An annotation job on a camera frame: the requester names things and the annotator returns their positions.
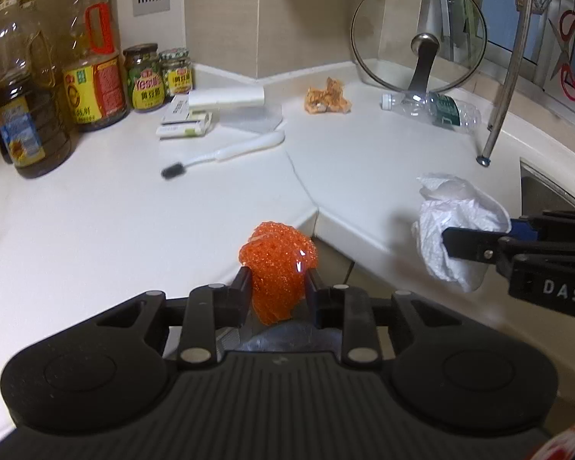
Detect orange printed wrapper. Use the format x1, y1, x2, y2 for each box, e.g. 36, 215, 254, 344
304, 77, 353, 115

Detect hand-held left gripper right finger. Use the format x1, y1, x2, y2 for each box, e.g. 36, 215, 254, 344
306, 271, 461, 367

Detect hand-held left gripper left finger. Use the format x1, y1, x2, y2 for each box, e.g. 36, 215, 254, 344
96, 267, 252, 370

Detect steel sink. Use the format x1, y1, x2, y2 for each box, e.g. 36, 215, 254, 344
520, 156, 575, 212

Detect flat white carton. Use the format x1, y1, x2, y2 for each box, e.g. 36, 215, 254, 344
156, 111, 215, 141

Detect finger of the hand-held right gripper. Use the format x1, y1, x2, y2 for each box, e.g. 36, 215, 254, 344
442, 228, 575, 276
510, 211, 575, 243

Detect orange plastic mesh net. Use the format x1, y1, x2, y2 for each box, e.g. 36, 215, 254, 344
238, 222, 318, 324

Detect red handled scissors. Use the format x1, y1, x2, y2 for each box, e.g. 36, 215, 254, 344
549, 8, 575, 102

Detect oil bottle blue label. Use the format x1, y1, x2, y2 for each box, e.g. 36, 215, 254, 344
0, 0, 74, 179

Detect clear plastic bottle green label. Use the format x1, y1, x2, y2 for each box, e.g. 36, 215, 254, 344
381, 91, 482, 132

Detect large glass sauce jar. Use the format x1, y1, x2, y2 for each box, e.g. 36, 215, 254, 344
123, 44, 167, 114

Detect glass pot lid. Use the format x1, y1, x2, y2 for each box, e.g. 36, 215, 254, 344
351, 0, 488, 101

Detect clear oil bottle yellow cap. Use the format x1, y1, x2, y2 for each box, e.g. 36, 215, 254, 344
18, 0, 58, 58

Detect steel dish rack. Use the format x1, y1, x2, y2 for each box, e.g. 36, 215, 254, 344
476, 0, 575, 168

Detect white plastic bag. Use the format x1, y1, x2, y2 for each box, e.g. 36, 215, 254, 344
411, 172, 513, 294

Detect white roll box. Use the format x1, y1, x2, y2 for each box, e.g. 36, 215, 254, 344
188, 85, 265, 108

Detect oil bottle orange handle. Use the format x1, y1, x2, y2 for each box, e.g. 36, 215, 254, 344
61, 0, 130, 132

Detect small glass sauce jar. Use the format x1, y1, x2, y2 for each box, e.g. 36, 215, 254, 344
159, 48, 194, 97

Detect small white carton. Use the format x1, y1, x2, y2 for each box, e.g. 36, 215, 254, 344
163, 95, 192, 125

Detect white brush black bristles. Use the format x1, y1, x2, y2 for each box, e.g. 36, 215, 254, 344
160, 130, 287, 180

